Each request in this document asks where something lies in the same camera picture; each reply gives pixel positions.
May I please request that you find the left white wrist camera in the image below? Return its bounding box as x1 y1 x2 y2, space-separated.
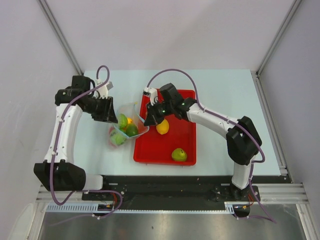
93 79 113 99

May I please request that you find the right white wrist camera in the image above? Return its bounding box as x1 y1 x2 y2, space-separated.
142 87 159 106

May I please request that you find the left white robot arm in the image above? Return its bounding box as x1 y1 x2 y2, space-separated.
33 75 118 200

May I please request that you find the green pear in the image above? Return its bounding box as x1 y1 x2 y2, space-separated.
171 148 188 162

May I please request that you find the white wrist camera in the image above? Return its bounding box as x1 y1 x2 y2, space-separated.
142 87 159 106
93 79 113 99

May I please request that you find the green guava black stripe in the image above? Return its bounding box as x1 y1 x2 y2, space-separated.
111 132 127 146

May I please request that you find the clear zip top bag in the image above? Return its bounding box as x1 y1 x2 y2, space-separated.
108 102 150 148

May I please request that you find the white cable duct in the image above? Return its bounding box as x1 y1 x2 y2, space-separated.
46 201 236 214

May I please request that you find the red bell pepper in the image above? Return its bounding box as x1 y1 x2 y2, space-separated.
108 126 116 148

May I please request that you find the orange papaya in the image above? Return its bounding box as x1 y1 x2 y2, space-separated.
127 117 133 124

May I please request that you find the aluminium rail frame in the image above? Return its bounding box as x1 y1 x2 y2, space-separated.
35 183 309 204

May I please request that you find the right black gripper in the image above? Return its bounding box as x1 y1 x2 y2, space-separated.
144 99 174 127

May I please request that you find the orange green mango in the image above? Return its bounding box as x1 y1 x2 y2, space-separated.
125 123 139 137

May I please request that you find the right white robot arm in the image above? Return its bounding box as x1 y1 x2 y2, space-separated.
143 83 262 201

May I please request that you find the yellow lemon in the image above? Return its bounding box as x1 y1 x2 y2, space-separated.
156 119 170 135

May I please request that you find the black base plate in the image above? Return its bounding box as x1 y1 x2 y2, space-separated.
81 174 261 203

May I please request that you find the green sugar apple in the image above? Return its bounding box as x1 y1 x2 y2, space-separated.
117 113 128 129

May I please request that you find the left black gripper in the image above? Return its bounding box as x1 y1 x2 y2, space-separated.
83 95 118 124

